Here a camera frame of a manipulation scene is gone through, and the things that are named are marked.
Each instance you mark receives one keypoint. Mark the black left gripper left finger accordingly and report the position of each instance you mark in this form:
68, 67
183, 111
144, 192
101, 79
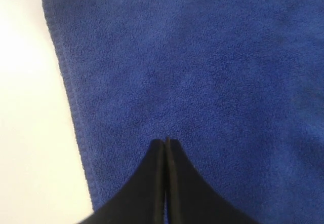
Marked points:
142, 198

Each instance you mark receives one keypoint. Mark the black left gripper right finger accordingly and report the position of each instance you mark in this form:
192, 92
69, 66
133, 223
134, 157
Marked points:
190, 199

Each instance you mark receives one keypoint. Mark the blue microfiber towel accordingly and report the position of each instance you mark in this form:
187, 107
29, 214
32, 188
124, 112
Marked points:
238, 82

